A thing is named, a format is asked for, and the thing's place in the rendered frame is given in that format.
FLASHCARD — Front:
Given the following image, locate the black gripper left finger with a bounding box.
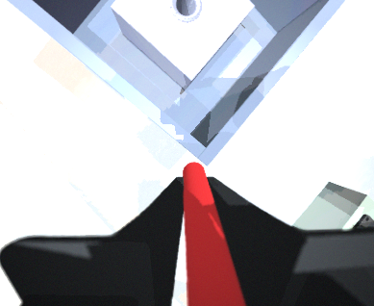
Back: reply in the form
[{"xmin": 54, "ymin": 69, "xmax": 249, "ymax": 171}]
[{"xmin": 0, "ymin": 176, "xmax": 184, "ymax": 306}]

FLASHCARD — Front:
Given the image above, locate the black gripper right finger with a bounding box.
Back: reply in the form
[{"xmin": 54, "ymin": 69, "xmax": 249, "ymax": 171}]
[{"xmin": 207, "ymin": 176, "xmax": 374, "ymax": 306}]

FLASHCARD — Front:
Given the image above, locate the red peg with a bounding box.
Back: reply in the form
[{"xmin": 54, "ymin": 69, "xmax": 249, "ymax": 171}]
[{"xmin": 183, "ymin": 162, "xmax": 245, "ymax": 306}]

